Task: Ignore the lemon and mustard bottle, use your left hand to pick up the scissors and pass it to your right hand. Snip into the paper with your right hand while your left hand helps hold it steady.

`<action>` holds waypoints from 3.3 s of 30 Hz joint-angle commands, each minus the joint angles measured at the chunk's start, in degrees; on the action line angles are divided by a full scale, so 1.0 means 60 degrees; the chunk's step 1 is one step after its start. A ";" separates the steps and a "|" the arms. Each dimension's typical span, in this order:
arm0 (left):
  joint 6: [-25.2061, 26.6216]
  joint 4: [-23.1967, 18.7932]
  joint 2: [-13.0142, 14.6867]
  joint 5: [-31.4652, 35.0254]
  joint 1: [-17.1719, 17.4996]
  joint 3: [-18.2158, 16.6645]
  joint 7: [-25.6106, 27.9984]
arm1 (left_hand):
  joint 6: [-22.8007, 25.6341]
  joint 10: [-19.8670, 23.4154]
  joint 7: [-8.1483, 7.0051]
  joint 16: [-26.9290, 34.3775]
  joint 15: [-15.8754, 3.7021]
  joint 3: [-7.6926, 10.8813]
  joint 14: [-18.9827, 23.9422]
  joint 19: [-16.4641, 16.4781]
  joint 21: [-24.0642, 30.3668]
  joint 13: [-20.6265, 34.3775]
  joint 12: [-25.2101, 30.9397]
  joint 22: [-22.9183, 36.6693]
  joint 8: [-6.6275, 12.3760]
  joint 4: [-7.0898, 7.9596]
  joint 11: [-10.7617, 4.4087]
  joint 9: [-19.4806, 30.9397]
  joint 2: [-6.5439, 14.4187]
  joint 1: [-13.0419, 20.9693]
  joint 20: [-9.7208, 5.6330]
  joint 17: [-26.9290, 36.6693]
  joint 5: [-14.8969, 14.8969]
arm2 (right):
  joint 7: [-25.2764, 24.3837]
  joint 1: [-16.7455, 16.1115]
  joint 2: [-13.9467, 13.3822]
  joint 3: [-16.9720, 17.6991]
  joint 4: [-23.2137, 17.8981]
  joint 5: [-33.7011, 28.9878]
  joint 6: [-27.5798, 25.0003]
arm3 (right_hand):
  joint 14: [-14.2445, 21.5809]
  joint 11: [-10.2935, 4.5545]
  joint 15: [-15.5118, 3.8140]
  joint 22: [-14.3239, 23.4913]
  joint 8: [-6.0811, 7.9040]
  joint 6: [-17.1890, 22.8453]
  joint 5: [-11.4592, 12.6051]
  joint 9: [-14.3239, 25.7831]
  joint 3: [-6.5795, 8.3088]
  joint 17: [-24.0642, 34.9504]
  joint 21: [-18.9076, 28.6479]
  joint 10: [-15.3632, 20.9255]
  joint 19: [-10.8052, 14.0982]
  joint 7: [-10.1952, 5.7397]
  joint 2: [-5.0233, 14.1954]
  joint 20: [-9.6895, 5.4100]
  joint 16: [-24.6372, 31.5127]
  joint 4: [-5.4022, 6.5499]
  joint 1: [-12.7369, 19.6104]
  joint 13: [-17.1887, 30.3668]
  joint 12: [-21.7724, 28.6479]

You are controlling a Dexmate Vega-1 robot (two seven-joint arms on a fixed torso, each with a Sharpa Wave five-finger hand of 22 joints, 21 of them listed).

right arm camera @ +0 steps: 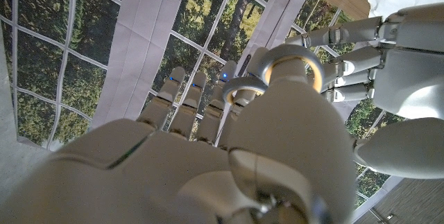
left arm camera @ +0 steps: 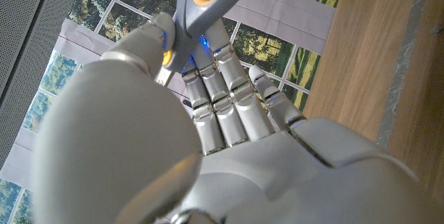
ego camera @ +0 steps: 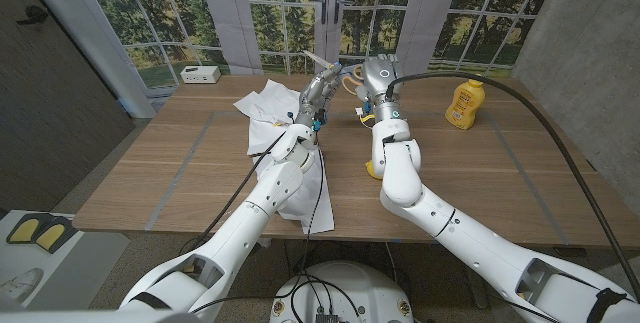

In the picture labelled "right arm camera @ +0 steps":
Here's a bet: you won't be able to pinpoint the printed forest window backdrop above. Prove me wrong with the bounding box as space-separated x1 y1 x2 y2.
0 0 407 214

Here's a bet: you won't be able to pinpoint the grey and orange scissors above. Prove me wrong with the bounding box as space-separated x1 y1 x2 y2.
221 43 326 105

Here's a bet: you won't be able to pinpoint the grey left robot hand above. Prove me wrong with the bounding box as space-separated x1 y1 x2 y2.
284 2 444 180

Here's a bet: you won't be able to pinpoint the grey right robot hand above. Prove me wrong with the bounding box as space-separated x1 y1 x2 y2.
0 46 358 224

